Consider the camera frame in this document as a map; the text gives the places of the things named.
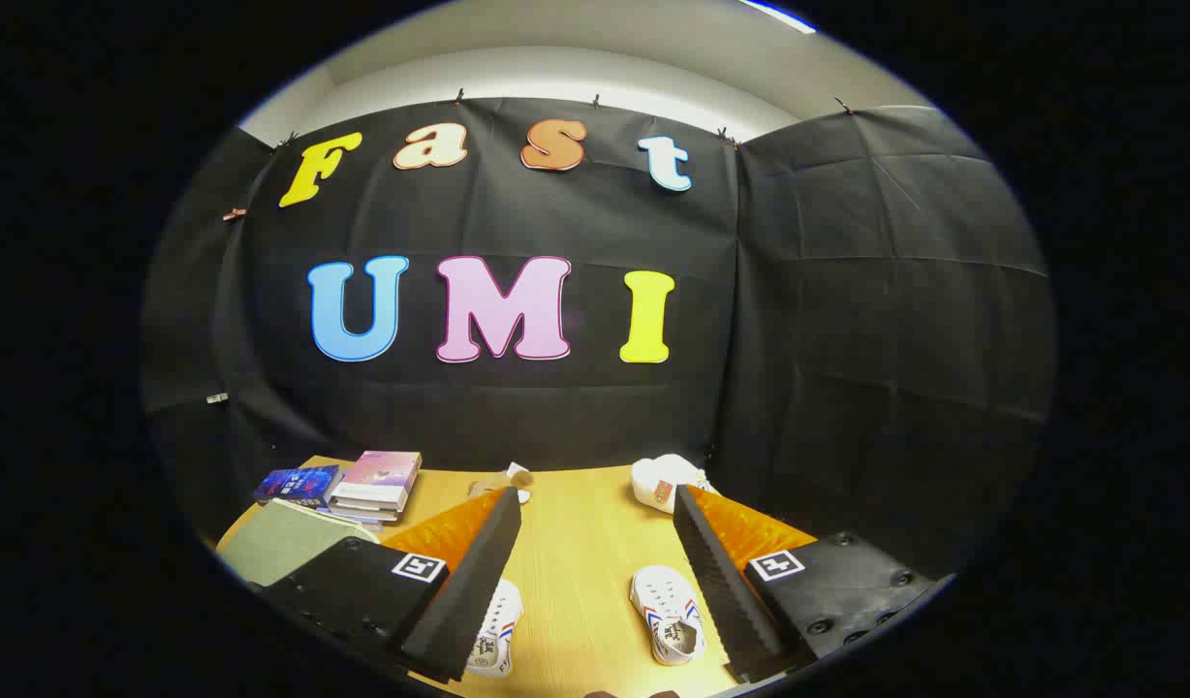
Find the blue cover book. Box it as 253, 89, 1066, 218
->
255, 465, 342, 509

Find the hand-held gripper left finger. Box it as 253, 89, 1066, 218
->
264, 488, 524, 685

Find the black backdrop cloth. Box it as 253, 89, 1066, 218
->
140, 97, 1056, 583

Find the brown plush toy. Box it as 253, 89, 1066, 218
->
469, 462, 534, 505

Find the white book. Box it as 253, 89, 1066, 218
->
326, 502, 408, 526

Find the white plush toy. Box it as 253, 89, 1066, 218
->
631, 454, 714, 515

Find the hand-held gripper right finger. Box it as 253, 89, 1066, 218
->
672, 484, 956, 685

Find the cream fabric storage box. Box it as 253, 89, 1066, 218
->
217, 498, 379, 588

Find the white canvas shoe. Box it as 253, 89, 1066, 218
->
630, 565, 705, 667
464, 579, 524, 678

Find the pink cover book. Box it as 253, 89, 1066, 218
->
335, 450, 423, 512

